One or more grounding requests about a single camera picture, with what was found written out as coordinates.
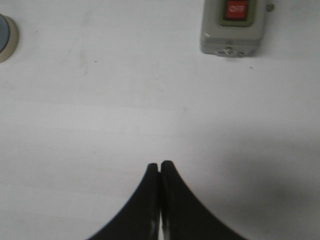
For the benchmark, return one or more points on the blue desk bell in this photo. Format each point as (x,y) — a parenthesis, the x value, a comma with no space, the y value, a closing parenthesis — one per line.
(9,37)

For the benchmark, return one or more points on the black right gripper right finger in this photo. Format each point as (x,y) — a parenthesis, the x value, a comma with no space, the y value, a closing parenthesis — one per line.
(184,217)

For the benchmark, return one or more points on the grey on-off switch box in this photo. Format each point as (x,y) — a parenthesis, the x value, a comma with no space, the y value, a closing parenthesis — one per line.
(233,28)

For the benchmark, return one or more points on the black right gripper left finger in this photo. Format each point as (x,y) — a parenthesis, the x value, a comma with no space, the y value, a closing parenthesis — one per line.
(139,218)

